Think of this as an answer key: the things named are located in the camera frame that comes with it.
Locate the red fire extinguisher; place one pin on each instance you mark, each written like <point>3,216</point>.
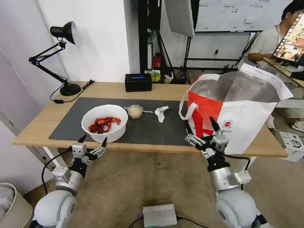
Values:
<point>157,60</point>

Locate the black metal rack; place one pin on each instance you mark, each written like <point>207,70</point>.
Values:
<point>148,23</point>

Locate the black desk lamp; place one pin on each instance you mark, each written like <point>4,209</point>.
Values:
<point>64,31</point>

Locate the silver power supply box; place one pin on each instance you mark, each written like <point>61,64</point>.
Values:
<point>159,215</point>

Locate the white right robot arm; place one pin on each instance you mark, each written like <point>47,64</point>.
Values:
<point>235,206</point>

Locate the person's white shoe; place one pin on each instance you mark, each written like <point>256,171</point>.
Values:
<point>298,126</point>

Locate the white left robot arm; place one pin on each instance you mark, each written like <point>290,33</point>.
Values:
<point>57,205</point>

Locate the beige waste bin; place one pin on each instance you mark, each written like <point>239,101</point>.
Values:
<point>13,209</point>

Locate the white printed cardboard box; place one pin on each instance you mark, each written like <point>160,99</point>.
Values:
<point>293,147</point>

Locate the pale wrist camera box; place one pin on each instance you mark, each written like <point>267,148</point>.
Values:
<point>79,150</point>
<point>221,143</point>

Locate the wooden side desk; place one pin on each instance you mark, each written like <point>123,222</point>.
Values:
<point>280,69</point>

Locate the black light stand tripod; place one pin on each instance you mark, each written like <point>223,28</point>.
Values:
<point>187,61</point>

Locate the yellow green tape roll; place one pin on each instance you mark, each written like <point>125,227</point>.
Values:
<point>155,76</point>

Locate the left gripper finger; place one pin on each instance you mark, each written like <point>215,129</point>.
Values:
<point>98,152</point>
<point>83,139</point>

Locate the red crayfish shells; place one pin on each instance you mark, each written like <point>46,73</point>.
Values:
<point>103,124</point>

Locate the black tissue box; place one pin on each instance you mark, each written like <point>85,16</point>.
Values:
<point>138,84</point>

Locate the white round bowl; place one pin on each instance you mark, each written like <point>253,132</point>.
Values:
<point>104,111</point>

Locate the white whiteboard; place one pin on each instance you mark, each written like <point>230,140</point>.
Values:
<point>228,16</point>

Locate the crumpled white tissue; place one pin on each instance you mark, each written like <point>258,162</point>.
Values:
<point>161,114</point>

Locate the dark grey desk mat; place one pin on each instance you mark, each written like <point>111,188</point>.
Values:
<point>147,133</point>

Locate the small white yellow packet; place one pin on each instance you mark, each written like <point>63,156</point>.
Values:
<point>167,79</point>

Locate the grey softbox light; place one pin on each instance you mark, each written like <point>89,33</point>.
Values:
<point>180,16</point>

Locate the red and white takeout bag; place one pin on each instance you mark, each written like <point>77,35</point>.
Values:
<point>240,118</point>

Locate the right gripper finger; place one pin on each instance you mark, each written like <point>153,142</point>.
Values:
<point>196,140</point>
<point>215,128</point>

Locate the white table leg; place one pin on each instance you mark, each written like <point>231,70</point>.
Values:
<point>51,158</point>

